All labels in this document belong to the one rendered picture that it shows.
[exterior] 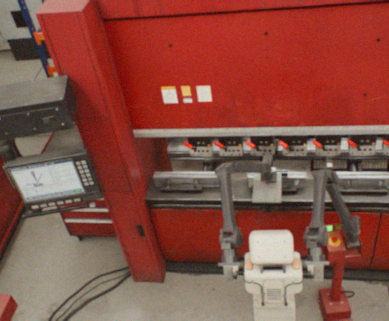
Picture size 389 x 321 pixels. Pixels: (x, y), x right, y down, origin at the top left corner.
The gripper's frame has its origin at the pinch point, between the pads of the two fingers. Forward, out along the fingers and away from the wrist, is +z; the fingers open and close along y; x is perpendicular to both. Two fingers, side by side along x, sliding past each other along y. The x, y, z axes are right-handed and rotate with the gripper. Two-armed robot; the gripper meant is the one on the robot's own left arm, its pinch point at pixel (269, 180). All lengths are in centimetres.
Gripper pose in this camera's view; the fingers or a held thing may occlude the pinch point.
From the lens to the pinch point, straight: 309.5
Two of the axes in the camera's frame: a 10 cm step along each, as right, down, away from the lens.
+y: -9.8, 0.0, 2.0
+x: -0.8, 9.3, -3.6
